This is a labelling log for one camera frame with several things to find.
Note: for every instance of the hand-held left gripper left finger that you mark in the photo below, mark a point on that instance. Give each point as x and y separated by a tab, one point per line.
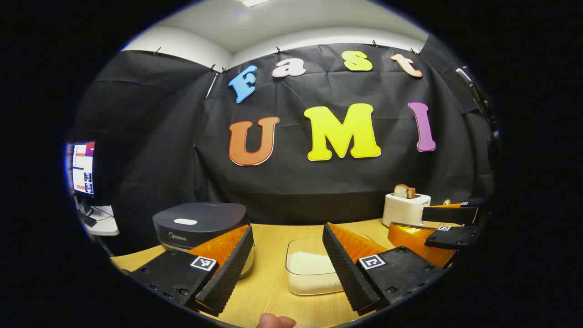
227	273

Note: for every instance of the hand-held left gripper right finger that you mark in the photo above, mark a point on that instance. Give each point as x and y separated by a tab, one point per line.
346	269

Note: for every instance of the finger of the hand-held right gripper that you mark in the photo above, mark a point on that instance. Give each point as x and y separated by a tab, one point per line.
451	215
451	237

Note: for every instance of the clear container of rice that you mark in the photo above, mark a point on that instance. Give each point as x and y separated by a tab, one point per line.
309	269

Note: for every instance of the black and silver rice cooker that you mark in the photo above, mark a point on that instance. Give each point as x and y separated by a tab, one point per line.
200	214

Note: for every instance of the bread slice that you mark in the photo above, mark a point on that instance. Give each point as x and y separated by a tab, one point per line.
401	192
411	193

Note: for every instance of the white toaster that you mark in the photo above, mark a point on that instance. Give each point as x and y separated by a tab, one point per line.
403	212

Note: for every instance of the black backdrop cloth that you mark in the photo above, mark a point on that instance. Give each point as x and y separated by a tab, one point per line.
296	191

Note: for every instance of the white side table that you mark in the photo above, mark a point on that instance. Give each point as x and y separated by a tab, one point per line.
107	225

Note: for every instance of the computer monitor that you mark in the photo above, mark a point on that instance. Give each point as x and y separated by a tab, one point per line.
83	168

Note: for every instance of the ceiling light panel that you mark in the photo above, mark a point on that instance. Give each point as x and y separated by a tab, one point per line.
255	2

